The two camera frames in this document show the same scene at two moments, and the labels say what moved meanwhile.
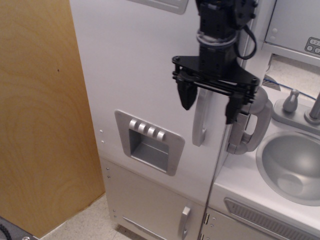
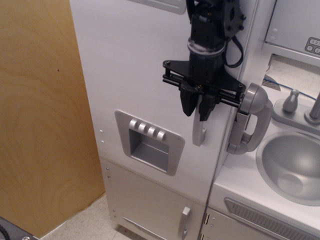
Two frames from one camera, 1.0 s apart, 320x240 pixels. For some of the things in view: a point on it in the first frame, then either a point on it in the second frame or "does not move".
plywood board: x=49 y=167 does not move
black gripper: x=217 y=68 → x=203 y=72
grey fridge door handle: x=200 y=116 does not move
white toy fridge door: x=127 y=48 does not move
